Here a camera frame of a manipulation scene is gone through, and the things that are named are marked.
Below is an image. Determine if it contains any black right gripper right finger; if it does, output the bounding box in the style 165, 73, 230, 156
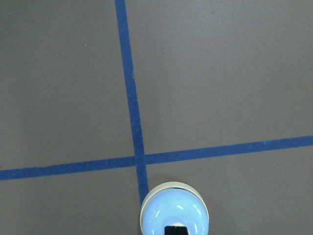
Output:
176, 226, 189, 235

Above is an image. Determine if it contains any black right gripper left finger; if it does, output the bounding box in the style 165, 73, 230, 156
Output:
164, 226, 176, 235

